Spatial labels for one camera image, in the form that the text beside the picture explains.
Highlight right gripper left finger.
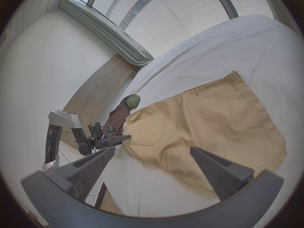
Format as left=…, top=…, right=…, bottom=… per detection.
left=53, top=147, right=115, bottom=203

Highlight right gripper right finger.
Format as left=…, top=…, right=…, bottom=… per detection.
left=190, top=146, right=255, bottom=203

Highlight tan drawstring shorts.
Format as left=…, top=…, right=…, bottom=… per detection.
left=122, top=70, right=288, bottom=192

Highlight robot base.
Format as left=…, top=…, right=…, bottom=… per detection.
left=42, top=161, right=57, bottom=175

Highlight bed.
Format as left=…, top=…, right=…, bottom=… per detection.
left=63, top=13, right=304, bottom=217

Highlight brown garment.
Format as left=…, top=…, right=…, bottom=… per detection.
left=104, top=104, right=130, bottom=135

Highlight green garment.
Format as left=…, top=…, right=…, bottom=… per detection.
left=126, top=94, right=141, bottom=110

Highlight pale green curtain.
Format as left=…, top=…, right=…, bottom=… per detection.
left=59, top=0, right=153, bottom=68

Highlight window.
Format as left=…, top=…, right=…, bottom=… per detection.
left=70, top=0, right=281, bottom=59

